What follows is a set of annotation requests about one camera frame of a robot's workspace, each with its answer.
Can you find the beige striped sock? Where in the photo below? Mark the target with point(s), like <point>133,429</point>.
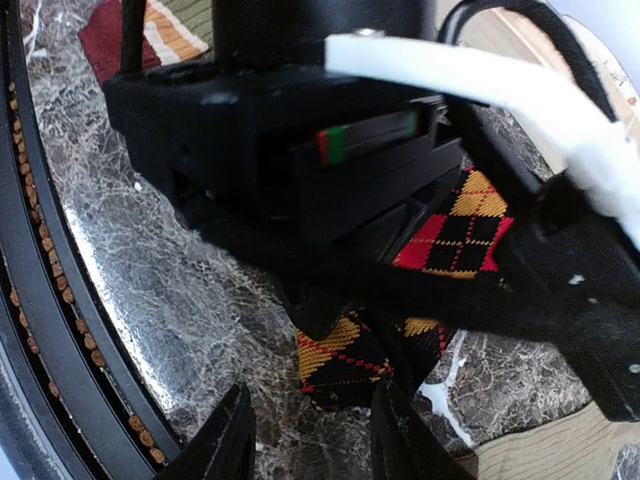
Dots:
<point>174,32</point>

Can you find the black argyle sock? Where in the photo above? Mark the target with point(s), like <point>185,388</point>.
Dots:
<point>442,278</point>

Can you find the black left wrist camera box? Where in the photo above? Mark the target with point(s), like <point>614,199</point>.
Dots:
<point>299,150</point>

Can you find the tan plain sock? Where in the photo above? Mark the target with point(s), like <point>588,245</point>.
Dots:
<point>584,445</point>

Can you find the wooden compartment tray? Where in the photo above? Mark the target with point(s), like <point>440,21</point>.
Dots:
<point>595,42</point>

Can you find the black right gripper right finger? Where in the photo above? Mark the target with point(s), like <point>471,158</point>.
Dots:
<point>402,445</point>

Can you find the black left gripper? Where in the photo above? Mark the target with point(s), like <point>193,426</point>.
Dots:
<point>571,258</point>

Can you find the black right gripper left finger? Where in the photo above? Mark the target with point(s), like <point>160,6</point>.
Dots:
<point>224,447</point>

